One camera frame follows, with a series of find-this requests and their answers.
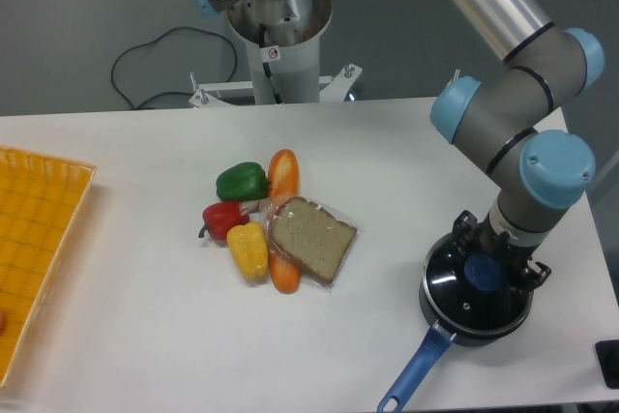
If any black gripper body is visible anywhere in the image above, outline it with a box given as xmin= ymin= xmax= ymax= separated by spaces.
xmin=479 ymin=223 xmax=532 ymax=282

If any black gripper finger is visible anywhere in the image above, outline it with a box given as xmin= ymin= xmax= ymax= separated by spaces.
xmin=512 ymin=259 xmax=551 ymax=293
xmin=451 ymin=210 xmax=483 ymax=263

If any glass pot lid blue knob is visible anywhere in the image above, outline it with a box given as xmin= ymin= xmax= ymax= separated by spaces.
xmin=420 ymin=234 xmax=533 ymax=345

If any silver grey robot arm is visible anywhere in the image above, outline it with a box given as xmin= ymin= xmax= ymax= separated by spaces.
xmin=192 ymin=0 xmax=604 ymax=291

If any black device at table edge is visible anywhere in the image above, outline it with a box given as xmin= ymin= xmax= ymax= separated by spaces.
xmin=595 ymin=339 xmax=619 ymax=390

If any bagged brown bread slice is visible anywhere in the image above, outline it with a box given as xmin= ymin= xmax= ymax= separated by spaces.
xmin=258 ymin=195 xmax=358 ymax=287

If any orange baguette bread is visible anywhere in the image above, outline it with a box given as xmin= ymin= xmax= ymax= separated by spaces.
xmin=268 ymin=149 xmax=301 ymax=294

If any yellow bell pepper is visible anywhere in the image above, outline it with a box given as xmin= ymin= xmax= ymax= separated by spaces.
xmin=226 ymin=221 xmax=268 ymax=280

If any green bell pepper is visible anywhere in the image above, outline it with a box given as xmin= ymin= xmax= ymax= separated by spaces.
xmin=216 ymin=162 xmax=270 ymax=201

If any red bell pepper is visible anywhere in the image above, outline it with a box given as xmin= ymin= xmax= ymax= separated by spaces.
xmin=198 ymin=200 xmax=250 ymax=241

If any yellow woven basket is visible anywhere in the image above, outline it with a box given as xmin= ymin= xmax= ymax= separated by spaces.
xmin=1 ymin=146 xmax=97 ymax=387

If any dark saucepan blue handle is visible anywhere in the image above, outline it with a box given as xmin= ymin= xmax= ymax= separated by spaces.
xmin=376 ymin=232 xmax=536 ymax=413

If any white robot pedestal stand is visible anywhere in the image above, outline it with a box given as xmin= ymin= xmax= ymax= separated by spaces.
xmin=188 ymin=0 xmax=460 ymax=108

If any black cable on floor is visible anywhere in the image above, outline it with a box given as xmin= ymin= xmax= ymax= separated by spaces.
xmin=110 ymin=26 xmax=239 ymax=111

